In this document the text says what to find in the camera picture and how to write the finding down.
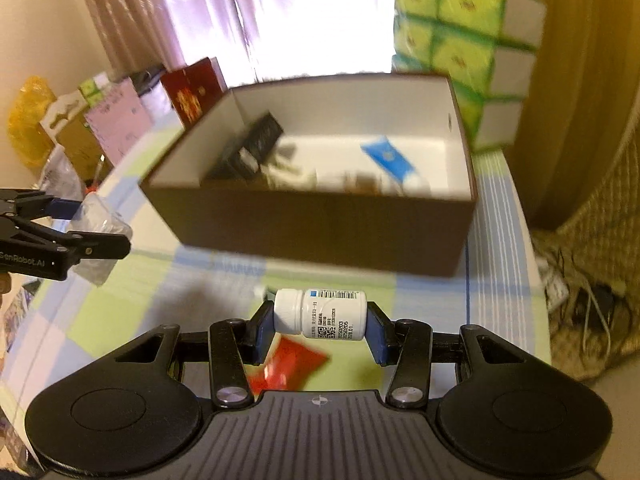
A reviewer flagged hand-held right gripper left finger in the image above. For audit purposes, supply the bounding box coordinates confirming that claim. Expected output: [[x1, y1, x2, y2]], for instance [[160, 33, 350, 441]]
[[102, 302, 277, 409]]

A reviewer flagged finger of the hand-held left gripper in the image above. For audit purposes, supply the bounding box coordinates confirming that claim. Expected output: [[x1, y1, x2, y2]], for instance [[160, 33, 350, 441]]
[[0, 217, 132, 261], [0, 188, 82, 221]]

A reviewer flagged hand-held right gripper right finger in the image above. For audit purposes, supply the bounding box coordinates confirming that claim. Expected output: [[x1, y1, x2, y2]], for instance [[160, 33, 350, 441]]
[[364, 301, 539, 408]]

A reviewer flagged clear plastic bag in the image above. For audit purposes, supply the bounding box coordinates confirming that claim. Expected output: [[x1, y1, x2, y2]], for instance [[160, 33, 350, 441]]
[[72, 192, 134, 289]]

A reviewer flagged white pill bottle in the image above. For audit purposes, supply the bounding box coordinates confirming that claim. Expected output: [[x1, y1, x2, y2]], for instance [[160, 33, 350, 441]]
[[272, 287, 369, 342]]

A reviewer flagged brown cardboard box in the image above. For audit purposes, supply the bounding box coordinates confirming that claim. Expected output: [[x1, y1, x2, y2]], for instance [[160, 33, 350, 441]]
[[139, 72, 479, 279]]

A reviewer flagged blue and white tube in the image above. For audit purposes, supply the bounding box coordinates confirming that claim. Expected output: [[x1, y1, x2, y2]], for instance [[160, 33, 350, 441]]
[[360, 135, 432, 197]]

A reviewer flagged black product box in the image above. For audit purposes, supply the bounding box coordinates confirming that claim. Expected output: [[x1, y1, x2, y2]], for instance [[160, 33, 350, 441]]
[[204, 112, 286, 182]]

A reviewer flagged checked cloth desktop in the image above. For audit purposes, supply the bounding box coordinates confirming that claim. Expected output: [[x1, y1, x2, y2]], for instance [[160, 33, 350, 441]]
[[0, 110, 554, 461]]

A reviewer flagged crumpled clear plastic wrap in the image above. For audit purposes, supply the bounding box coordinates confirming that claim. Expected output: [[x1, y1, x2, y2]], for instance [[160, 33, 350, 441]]
[[39, 147, 87, 202]]

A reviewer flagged red sachet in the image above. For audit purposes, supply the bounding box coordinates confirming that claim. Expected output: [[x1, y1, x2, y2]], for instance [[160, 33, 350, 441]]
[[247, 336, 332, 394]]

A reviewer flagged tan box with white hanger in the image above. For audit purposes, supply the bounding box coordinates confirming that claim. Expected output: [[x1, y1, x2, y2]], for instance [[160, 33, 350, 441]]
[[40, 92, 114, 182]]

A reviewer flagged yellow plastic bag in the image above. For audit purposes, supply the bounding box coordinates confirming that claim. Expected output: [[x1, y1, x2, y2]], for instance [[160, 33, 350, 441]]
[[7, 76, 56, 167]]

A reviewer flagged pink box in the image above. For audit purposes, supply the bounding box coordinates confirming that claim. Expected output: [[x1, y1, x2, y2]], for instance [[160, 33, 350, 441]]
[[83, 82, 154, 167]]

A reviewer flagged small green tissue box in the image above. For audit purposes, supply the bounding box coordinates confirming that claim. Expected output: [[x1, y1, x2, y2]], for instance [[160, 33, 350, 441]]
[[79, 72, 114, 104]]

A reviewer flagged dark bag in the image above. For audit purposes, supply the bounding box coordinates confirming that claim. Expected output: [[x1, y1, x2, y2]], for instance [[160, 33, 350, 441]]
[[131, 64, 169, 96]]

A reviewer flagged red gift box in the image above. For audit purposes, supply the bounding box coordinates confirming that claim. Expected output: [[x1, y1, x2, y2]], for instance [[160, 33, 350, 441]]
[[160, 57, 227, 129]]

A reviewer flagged wicker basket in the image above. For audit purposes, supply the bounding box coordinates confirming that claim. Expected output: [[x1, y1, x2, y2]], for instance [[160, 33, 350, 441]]
[[529, 152, 640, 382]]

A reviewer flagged pink curtain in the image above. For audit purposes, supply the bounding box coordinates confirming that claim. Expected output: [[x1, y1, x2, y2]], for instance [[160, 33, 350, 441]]
[[74, 0, 422, 87]]

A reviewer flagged stack of green tissue packs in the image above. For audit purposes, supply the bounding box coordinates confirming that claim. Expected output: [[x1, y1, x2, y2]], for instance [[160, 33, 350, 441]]
[[392, 0, 547, 154]]

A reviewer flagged tan curtain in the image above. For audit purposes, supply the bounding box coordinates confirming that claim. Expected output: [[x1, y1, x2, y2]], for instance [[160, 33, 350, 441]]
[[459, 0, 640, 233]]

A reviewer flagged tangle of cables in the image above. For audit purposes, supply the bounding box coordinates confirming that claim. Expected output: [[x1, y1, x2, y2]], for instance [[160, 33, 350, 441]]
[[539, 249, 627, 352]]

